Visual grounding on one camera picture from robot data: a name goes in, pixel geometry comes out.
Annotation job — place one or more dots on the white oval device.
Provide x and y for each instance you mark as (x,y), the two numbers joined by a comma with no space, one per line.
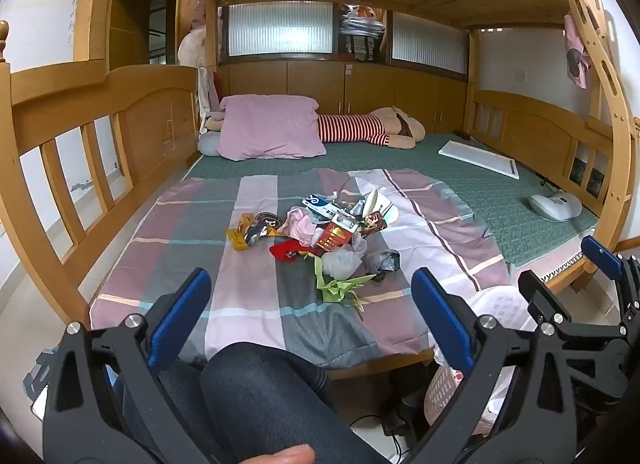
(555,206)

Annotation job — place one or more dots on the wide frosted window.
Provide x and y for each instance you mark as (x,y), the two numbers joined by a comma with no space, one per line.
(280,29)

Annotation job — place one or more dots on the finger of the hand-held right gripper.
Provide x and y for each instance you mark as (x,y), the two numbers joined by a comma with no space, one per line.
(542,296)
(602,251)

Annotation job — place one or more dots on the red crumpled wrapper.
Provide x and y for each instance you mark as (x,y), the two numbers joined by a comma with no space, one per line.
(286,250)

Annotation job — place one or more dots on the white blue ointment box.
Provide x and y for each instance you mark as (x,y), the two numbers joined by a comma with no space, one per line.
(316,202)

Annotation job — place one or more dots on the pink hanging cloth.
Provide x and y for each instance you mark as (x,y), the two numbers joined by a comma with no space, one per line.
(575,54)

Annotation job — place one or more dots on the wooden bunk bed frame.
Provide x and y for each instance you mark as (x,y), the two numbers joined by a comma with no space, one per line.
(150,114)

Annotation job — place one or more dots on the grey crumpled wrapper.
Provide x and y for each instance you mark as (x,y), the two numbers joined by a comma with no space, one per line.
(382,261)

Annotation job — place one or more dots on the brown round wrapper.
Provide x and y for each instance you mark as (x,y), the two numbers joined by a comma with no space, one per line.
(265,220)

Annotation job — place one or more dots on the pink plastic bag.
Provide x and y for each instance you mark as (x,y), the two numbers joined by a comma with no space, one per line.
(300,229)

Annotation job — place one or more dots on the dark boxes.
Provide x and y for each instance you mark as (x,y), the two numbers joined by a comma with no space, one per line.
(592,181)

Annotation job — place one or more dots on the grey pillow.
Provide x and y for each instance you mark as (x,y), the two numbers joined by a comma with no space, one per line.
(209,145)

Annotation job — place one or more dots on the red snack packet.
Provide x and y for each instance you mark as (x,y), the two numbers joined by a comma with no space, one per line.
(332,236)

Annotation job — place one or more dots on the pile of stored items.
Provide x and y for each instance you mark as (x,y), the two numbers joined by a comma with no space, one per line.
(360,26)

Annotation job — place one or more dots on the cream plush toy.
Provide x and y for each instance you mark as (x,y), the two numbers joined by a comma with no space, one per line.
(192,46)

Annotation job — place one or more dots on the white paper cup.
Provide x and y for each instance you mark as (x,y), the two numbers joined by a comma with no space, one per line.
(372,201)

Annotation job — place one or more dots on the person's left hand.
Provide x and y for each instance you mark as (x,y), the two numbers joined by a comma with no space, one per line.
(285,455)

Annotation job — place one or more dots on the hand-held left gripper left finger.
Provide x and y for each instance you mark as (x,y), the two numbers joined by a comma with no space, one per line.
(182,314)

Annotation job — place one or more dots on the pink pillow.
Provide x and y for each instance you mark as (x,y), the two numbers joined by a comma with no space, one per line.
(270,126)

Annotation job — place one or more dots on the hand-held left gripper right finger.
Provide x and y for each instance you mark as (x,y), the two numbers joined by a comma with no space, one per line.
(442,316)

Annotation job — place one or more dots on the narrow frosted window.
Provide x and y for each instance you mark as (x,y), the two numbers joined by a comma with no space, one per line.
(430,44)

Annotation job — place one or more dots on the yellow snack wrapper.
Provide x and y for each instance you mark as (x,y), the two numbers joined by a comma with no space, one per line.
(239,239)

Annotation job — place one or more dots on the pile of litter wrappers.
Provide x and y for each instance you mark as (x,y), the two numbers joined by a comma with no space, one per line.
(500,194)

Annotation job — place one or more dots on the green crumpled paper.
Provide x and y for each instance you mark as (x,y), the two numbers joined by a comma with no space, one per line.
(340,289)

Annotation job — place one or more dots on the brown printed snack packet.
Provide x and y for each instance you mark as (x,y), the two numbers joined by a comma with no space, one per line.
(372,225)

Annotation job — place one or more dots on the white flat board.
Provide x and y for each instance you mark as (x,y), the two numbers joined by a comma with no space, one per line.
(475,156)

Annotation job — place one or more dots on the checked pink grey bedsheet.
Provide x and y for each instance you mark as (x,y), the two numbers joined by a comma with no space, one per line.
(165,264)

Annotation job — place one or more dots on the striped plush toy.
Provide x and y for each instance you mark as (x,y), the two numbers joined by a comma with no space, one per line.
(350,126)

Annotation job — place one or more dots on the white plastic basket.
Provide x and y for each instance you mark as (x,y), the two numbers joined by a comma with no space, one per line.
(505,304)

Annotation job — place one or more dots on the clear plastic bag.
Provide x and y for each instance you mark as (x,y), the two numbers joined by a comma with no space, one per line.
(342,264)

